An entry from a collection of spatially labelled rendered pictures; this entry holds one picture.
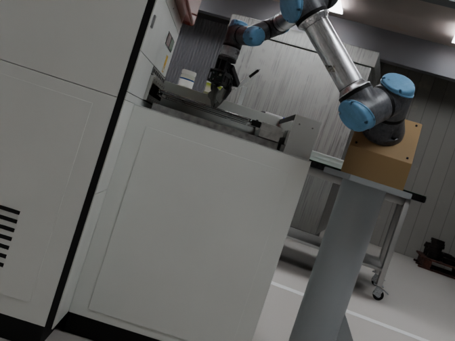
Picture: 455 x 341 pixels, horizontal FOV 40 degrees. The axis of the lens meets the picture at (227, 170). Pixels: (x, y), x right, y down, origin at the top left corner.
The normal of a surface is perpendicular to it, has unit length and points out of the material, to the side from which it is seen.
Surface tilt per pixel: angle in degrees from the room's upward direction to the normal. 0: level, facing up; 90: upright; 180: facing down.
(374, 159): 90
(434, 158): 90
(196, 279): 90
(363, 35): 90
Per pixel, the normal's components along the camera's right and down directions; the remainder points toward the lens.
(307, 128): 0.01, 0.05
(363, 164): -0.22, -0.03
